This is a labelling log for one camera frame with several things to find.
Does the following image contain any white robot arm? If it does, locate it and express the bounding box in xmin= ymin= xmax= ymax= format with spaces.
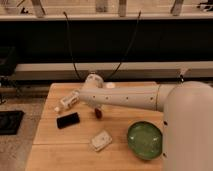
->
xmin=79 ymin=75 xmax=213 ymax=171

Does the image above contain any green ceramic bowl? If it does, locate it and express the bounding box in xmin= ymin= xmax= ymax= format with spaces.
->
xmin=127 ymin=121 xmax=162 ymax=160

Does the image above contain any white paper cup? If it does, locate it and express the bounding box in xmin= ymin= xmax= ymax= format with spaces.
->
xmin=106 ymin=82 xmax=116 ymax=89

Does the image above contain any clear plastic bottle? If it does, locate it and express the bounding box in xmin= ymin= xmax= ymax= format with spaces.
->
xmin=54 ymin=90 xmax=79 ymax=113

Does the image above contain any black smartphone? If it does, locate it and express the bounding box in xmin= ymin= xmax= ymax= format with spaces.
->
xmin=56 ymin=113 xmax=80 ymax=129

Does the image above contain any white rectangular box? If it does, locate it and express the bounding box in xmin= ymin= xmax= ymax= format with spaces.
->
xmin=90 ymin=131 xmax=112 ymax=152

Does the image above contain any wooden table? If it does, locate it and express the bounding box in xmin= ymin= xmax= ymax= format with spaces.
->
xmin=25 ymin=83 xmax=162 ymax=171

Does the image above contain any black floor mat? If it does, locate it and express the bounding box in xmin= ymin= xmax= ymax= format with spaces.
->
xmin=0 ymin=110 xmax=24 ymax=135

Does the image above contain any right black cable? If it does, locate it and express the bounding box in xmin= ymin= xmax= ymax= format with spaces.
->
xmin=106 ymin=11 xmax=142 ymax=81

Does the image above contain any black cable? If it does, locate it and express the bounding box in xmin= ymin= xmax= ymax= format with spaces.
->
xmin=106 ymin=11 xmax=142 ymax=81
xmin=62 ymin=11 xmax=82 ymax=81

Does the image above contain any left black cable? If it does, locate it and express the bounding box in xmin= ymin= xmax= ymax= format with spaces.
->
xmin=62 ymin=11 xmax=82 ymax=81

